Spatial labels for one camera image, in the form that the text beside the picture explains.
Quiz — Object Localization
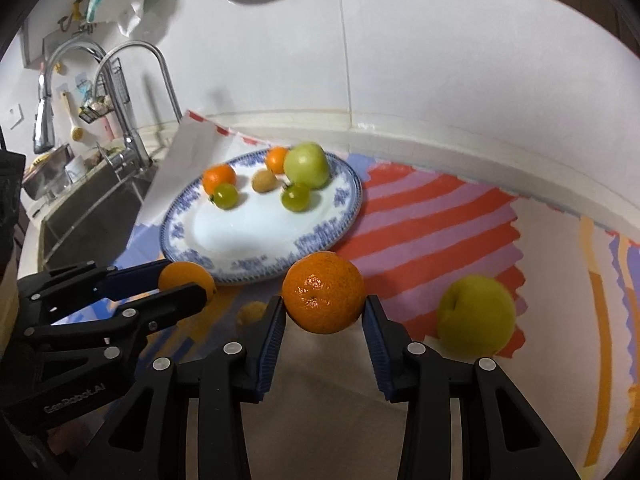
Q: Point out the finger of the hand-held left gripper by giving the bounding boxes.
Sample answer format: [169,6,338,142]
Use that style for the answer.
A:
[24,282,208,362]
[17,259,173,312]

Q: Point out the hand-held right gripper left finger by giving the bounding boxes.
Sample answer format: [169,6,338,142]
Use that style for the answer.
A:
[70,296,288,480]

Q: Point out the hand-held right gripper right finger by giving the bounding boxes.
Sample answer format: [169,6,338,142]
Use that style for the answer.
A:
[362,295,583,480]

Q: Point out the small orange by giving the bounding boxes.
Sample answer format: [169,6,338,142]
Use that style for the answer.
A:
[265,146,292,175]
[202,164,237,196]
[159,261,217,306]

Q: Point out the large orange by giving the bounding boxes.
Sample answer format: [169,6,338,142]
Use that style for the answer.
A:
[282,251,367,335]

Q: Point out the yellow apple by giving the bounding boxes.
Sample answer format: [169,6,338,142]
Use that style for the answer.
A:
[436,275,517,358]

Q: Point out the blue rimmed white plate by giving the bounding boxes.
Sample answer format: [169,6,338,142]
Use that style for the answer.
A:
[160,149,363,286]

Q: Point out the green tomato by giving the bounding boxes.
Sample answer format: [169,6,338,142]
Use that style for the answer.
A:
[280,181,312,212]
[210,183,239,210]

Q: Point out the brown kiwi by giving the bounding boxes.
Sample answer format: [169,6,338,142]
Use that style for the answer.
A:
[251,169,277,193]

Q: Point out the green apple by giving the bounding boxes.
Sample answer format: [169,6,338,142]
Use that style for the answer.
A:
[283,142,331,190]

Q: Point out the stainless steel sink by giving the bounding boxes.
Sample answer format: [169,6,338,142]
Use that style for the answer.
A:
[39,160,156,271]

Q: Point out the colourful patterned tablecloth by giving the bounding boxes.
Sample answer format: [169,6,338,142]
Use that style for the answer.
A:
[95,110,640,480]

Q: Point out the chrome pull-down faucet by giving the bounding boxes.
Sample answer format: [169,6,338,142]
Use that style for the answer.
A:
[32,40,153,176]

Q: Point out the thin gooseneck faucet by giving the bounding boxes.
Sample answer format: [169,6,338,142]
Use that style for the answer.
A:
[91,41,185,123]

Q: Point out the white handled dish brush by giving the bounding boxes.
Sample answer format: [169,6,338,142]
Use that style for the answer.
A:
[60,91,85,142]

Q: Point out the black wire basket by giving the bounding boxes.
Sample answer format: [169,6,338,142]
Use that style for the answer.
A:
[79,60,131,123]

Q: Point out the yellow wall hooks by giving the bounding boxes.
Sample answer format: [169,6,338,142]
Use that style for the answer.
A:
[57,0,96,36]

